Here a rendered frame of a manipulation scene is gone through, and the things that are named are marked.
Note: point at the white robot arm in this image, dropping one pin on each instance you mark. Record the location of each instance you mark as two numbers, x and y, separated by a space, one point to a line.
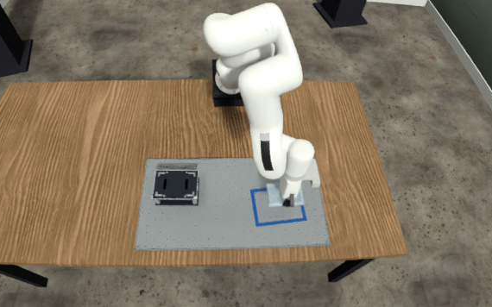
261 85

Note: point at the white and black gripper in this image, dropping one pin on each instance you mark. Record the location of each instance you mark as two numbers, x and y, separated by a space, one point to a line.
289 188

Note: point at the blue tape square outline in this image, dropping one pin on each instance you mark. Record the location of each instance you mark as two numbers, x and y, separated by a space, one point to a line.
276 222

